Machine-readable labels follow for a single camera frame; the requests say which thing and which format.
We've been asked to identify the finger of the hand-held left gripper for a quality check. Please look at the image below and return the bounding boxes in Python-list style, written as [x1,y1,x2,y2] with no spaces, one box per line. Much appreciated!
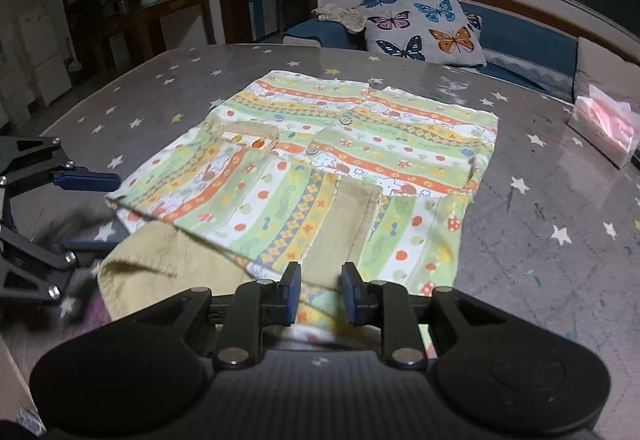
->
[0,220,118,306]
[0,135,122,201]

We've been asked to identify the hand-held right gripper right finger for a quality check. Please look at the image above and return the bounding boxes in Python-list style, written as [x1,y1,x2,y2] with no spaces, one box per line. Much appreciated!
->
[341,261,508,369]

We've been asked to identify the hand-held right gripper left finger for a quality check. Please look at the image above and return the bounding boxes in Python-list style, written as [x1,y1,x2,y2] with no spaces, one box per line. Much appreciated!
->
[132,261,303,369]

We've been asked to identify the yellow patterned child's garment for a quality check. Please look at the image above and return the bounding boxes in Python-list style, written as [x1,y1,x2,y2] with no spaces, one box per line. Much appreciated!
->
[97,69,501,352]

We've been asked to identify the white cabinet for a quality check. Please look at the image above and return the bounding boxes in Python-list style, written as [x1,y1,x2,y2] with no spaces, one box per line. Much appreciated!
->
[17,5,71,108]

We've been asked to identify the grey star-patterned table cover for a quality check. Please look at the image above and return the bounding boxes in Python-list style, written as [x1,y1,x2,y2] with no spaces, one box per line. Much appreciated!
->
[0,43,640,440]

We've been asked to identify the wooden side table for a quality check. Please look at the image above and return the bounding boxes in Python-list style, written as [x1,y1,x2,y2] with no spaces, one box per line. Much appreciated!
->
[127,0,216,66]

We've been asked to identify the blue framed board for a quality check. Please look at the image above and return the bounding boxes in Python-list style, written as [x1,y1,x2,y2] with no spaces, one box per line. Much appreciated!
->
[247,0,283,41]

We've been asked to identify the butterfly print pillow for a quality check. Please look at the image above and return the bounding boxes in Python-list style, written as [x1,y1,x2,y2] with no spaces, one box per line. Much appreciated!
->
[364,0,487,67]

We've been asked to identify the crumpled cream cloth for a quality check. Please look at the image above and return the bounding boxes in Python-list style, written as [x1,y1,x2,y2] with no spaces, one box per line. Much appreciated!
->
[311,3,371,32]

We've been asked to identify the pink tissue pack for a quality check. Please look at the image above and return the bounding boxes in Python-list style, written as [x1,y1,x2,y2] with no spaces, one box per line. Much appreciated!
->
[567,83,640,169]

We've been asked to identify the blue sofa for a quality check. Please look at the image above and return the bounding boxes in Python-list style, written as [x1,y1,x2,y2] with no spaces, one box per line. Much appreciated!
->
[282,0,581,104]

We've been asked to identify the beige pillow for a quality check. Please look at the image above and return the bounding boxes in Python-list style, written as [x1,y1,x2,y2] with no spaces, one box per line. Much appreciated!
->
[572,36,640,106]

